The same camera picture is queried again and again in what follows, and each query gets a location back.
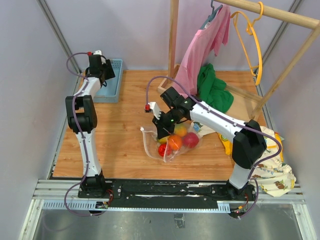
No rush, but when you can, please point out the light blue plastic basket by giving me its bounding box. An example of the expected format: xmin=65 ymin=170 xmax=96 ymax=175
xmin=93 ymin=58 xmax=123 ymax=103

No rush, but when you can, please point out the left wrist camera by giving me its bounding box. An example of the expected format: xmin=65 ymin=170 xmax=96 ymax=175
xmin=92 ymin=50 xmax=106 ymax=64

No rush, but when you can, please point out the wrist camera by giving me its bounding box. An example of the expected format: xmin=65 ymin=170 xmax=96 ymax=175
xmin=144 ymin=101 xmax=162 ymax=120
xmin=92 ymin=50 xmax=106 ymax=64

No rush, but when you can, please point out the green cloth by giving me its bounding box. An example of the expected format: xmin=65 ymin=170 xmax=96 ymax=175
xmin=197 ymin=63 xmax=234 ymax=113

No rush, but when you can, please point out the wooden clothes rack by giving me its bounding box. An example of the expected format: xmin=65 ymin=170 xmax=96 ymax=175
xmin=157 ymin=0 xmax=320 ymax=121

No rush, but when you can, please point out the red fake fruit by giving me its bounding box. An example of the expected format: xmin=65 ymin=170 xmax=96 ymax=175
xmin=182 ymin=132 xmax=200 ymax=149

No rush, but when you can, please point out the clear zip top bag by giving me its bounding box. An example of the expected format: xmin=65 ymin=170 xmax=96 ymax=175
xmin=140 ymin=122 xmax=202 ymax=163

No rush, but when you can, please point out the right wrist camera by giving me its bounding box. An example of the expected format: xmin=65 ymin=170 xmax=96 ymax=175
xmin=144 ymin=101 xmax=162 ymax=120

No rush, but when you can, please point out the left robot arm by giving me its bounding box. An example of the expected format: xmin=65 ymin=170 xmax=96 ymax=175
xmin=65 ymin=50 xmax=115 ymax=198

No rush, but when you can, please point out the green fake fruit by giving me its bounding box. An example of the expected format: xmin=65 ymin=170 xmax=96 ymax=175
xmin=174 ymin=123 xmax=188 ymax=138

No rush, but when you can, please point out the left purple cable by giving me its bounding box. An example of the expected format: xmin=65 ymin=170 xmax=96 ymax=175
xmin=63 ymin=51 xmax=108 ymax=217

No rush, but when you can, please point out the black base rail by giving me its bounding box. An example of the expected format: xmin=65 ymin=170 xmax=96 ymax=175
xmin=78 ymin=179 xmax=256 ymax=211

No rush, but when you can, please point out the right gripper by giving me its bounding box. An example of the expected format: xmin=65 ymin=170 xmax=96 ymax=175
xmin=152 ymin=107 xmax=181 ymax=140

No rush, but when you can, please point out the teal hanger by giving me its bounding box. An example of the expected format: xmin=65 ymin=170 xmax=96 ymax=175
xmin=199 ymin=0 xmax=223 ymax=30

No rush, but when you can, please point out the pink shirt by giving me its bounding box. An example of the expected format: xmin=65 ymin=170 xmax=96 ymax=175
xmin=172 ymin=4 xmax=231 ymax=98

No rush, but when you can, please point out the orange round fake fruit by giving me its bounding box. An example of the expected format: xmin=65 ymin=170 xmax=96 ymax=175
xmin=167 ymin=135 xmax=183 ymax=151

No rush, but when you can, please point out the dinosaur print cloth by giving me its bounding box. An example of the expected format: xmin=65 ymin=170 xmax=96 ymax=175
xmin=191 ymin=122 xmax=297 ymax=197

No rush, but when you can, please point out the yellow hanger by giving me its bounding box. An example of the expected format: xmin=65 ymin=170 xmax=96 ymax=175
xmin=230 ymin=1 xmax=264 ymax=86

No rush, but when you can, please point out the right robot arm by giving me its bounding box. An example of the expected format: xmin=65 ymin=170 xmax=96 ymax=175
xmin=144 ymin=87 xmax=267 ymax=200

